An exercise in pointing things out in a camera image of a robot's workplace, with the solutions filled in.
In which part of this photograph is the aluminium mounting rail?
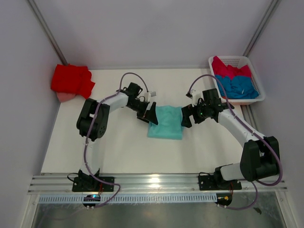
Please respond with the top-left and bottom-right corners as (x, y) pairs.
(27, 172), (288, 195)

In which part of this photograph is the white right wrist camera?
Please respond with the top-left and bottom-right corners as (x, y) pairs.
(186, 89), (202, 107)

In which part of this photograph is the magenta t shirt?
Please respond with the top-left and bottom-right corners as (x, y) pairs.
(211, 56), (251, 80)

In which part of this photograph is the teal t shirt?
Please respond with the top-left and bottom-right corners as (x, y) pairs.
(147, 105), (183, 140)

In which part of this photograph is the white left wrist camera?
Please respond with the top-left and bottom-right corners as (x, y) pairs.
(144, 91), (156, 102)

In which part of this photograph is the red folded t shirt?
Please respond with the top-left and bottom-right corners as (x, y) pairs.
(50, 64), (95, 99)

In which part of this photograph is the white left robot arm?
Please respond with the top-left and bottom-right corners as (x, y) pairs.
(72, 83), (158, 192)

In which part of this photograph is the white slotted cable duct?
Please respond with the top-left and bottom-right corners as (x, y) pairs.
(38, 193), (218, 204)

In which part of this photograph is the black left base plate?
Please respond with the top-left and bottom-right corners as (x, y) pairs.
(72, 176), (114, 192)

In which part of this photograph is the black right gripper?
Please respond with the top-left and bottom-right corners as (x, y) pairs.
(181, 99), (210, 128)

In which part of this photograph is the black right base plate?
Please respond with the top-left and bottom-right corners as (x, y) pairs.
(198, 172), (242, 190)

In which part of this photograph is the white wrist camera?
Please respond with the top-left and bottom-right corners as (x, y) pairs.
(144, 91), (156, 102)
(186, 89), (202, 107)

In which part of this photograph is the pink folded t shirt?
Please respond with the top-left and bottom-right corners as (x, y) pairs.
(56, 92), (76, 103)

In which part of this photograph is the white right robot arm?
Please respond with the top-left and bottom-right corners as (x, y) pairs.
(181, 89), (283, 189)

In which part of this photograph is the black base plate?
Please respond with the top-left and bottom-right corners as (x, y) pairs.
(198, 172), (242, 190)
(72, 176), (114, 192)

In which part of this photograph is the blue t shirt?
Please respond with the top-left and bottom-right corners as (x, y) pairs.
(215, 75), (259, 99)

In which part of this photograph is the white plastic basket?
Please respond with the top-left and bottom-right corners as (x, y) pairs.
(209, 56), (266, 105)

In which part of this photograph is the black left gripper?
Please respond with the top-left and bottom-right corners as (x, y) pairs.
(127, 99), (158, 125)

